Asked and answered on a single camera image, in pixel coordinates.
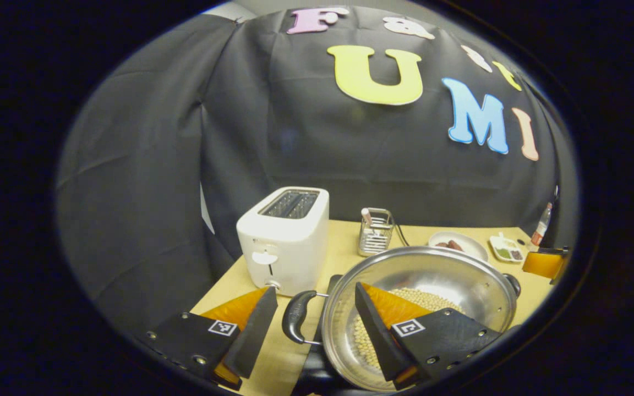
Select stainless steel pot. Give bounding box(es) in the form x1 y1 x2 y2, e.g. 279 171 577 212
282 246 521 392

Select pile of soybeans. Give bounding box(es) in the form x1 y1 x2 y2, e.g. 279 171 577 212
353 287 466 370

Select wire mesh utensil holder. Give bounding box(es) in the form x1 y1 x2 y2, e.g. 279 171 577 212
358 207 395 257

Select white round plate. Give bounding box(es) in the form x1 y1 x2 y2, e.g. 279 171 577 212
428 231 489 262

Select black induction cooktop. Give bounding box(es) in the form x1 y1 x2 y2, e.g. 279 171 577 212
292 274 351 396

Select clear plastic water bottle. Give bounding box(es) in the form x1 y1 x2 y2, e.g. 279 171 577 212
531 202 553 246

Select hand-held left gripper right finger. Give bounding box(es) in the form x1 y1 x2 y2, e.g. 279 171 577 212
354 282 502 391

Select white toaster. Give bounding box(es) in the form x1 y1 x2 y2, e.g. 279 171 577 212
236 186 330 298

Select white divided bean dish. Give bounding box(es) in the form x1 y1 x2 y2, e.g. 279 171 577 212
489 232 526 263

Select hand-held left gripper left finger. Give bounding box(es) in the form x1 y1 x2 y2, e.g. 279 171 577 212
144 286 279 391

